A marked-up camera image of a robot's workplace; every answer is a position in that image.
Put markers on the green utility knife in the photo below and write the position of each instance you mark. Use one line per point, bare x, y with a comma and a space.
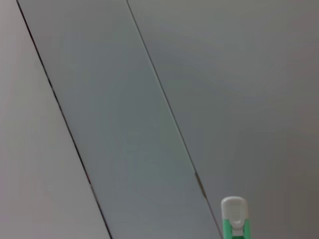
235, 206

